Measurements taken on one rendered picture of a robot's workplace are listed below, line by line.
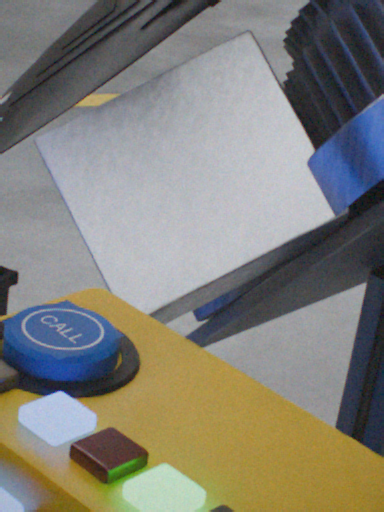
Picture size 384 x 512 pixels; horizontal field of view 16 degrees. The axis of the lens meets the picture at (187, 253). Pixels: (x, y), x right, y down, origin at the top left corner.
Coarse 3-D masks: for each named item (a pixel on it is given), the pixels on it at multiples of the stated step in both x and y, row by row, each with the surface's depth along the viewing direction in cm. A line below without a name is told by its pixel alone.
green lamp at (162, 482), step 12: (156, 468) 40; (168, 468) 40; (132, 480) 39; (144, 480) 39; (156, 480) 39; (168, 480) 39; (180, 480) 39; (132, 492) 39; (144, 492) 39; (156, 492) 39; (168, 492) 39; (180, 492) 39; (192, 492) 39; (204, 492) 39; (144, 504) 39; (156, 504) 38; (168, 504) 38; (180, 504) 38; (192, 504) 39
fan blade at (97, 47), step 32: (128, 0) 96; (160, 0) 93; (192, 0) 90; (96, 32) 97; (128, 32) 93; (160, 32) 91; (64, 64) 97; (96, 64) 94; (128, 64) 91; (32, 96) 98; (64, 96) 94; (0, 128) 97; (32, 128) 93
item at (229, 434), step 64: (0, 320) 48; (128, 320) 49; (64, 384) 44; (128, 384) 45; (192, 384) 46; (256, 384) 46; (0, 448) 41; (64, 448) 41; (192, 448) 42; (256, 448) 43; (320, 448) 43
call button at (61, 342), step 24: (24, 312) 46; (48, 312) 47; (72, 312) 47; (24, 336) 45; (48, 336) 45; (72, 336) 45; (96, 336) 46; (120, 336) 46; (24, 360) 44; (48, 360) 44; (72, 360) 44; (96, 360) 45
